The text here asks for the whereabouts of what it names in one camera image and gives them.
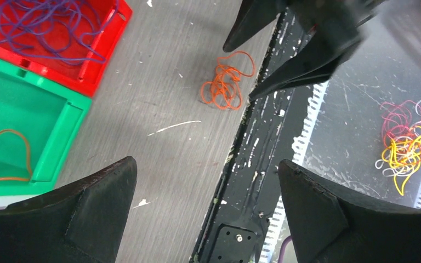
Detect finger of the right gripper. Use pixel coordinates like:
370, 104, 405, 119
223, 0, 287, 53
249, 31, 362, 101

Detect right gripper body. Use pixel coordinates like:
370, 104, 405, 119
287, 1, 384, 48

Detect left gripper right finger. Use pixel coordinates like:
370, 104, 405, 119
278, 159, 421, 262

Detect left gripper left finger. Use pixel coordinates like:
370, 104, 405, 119
0, 156, 137, 262

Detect purple cable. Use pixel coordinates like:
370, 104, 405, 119
0, 0, 121, 67

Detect green plastic bin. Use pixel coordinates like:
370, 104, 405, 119
0, 59, 92, 196

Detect red plastic bin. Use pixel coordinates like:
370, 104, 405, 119
0, 1, 133, 97

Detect white cable duct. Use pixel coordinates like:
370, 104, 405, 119
259, 81, 329, 262

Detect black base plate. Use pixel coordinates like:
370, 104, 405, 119
189, 10, 316, 263

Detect loose cables on floor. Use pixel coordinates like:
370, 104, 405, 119
374, 93, 421, 197

